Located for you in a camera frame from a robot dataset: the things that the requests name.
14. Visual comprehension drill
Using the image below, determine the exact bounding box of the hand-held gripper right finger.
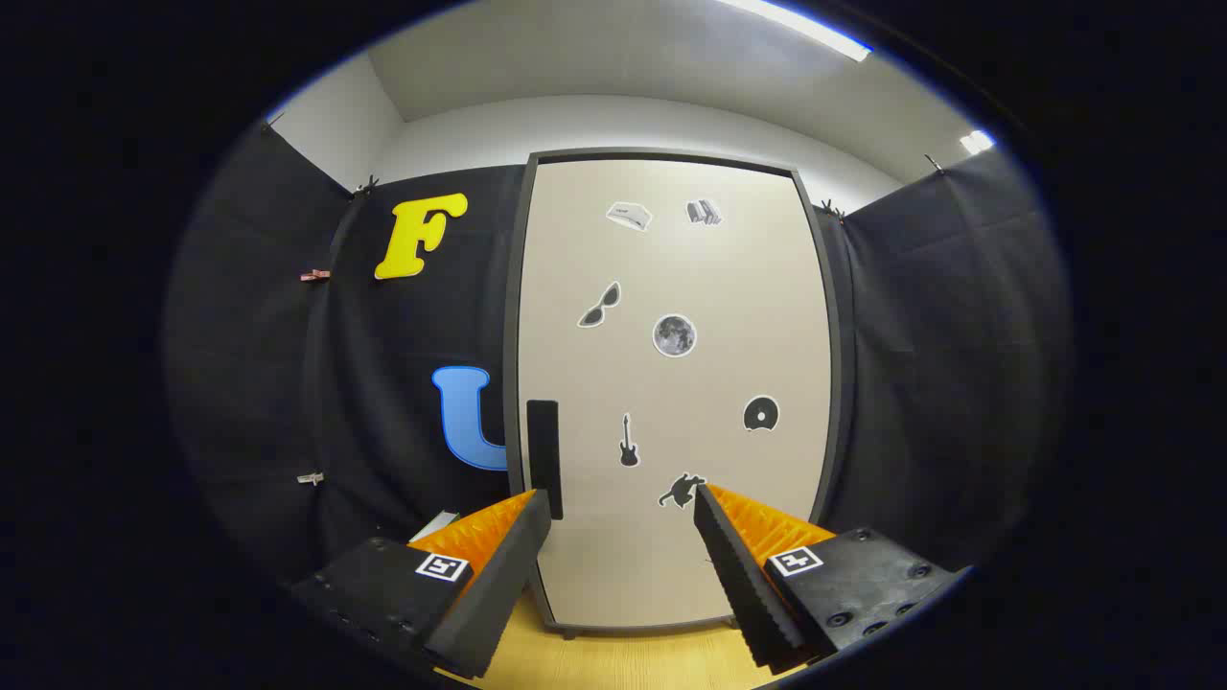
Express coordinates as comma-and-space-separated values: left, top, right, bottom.
692, 482, 961, 674

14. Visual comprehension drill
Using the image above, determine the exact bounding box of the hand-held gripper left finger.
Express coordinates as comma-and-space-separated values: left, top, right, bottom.
290, 489, 553, 681

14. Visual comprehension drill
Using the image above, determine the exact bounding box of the black door handle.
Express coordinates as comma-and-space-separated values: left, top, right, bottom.
526, 400, 564, 521

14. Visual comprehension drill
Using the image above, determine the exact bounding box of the grey cabinet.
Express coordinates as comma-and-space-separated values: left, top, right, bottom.
503, 149, 845, 640

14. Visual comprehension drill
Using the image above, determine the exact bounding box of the black backdrop cloth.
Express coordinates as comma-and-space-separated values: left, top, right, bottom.
163, 120, 1070, 586

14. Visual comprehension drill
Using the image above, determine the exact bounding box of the long ceiling light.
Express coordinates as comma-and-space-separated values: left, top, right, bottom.
714, 0, 873, 63

